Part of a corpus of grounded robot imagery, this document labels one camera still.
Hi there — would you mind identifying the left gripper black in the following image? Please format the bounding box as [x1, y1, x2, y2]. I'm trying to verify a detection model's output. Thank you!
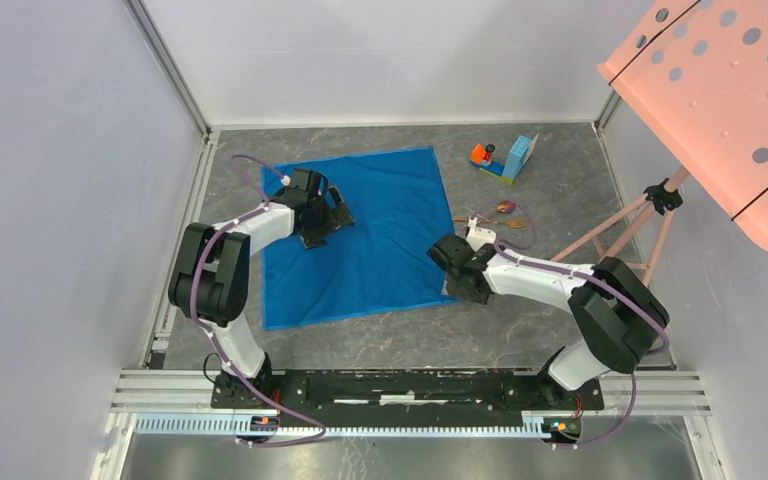
[299, 185, 355, 250]

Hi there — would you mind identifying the blue cloth napkin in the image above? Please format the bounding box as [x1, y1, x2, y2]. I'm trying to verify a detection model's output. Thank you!
[262, 146, 454, 330]

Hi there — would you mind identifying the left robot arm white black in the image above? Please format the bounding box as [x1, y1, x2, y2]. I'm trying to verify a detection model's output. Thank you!
[168, 168, 355, 408]

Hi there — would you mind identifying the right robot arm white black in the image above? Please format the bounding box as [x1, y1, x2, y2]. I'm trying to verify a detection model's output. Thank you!
[427, 233, 670, 408]

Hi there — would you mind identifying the iridescent spoon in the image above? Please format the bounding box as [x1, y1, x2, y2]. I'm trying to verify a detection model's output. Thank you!
[495, 201, 517, 214]

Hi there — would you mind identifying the toy brick set colourful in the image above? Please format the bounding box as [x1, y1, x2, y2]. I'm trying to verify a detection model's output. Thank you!
[469, 135, 540, 185]

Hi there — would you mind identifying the pink perforated music stand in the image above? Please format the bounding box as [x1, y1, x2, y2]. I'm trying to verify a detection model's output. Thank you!
[549, 0, 768, 318]

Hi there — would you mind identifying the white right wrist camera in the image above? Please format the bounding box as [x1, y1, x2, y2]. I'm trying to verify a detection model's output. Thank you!
[465, 219, 497, 251]

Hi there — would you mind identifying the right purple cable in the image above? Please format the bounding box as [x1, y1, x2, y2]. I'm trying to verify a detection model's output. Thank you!
[473, 198, 671, 450]

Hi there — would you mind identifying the purple cable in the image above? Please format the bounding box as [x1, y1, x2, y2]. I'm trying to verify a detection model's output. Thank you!
[188, 154, 328, 449]
[473, 198, 671, 450]

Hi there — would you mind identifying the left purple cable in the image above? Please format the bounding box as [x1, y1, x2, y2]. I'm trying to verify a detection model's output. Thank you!
[188, 154, 328, 449]

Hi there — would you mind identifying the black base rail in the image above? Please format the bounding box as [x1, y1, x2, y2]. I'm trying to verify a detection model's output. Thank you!
[210, 368, 605, 441]

